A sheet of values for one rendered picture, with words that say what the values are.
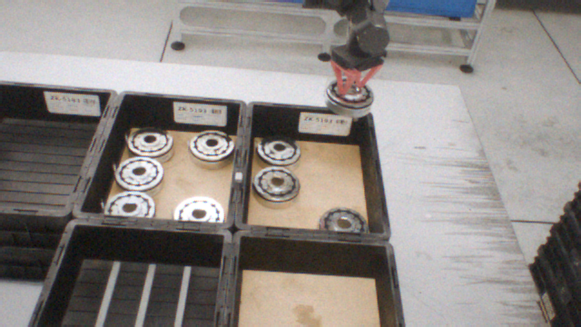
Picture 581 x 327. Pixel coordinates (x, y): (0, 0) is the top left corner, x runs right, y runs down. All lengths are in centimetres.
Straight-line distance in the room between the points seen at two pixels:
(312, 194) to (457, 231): 40
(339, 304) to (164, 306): 33
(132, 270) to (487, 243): 84
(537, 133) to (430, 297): 197
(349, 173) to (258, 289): 39
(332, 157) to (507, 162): 164
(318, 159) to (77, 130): 58
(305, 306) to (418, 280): 35
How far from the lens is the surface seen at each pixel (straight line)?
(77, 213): 112
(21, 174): 137
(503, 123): 316
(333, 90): 123
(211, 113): 137
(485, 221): 154
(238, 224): 107
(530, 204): 274
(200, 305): 109
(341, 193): 130
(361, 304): 112
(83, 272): 116
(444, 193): 156
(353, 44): 115
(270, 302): 109
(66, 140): 144
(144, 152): 133
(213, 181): 129
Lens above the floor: 174
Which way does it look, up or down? 43 degrees down
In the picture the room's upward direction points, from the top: 7 degrees clockwise
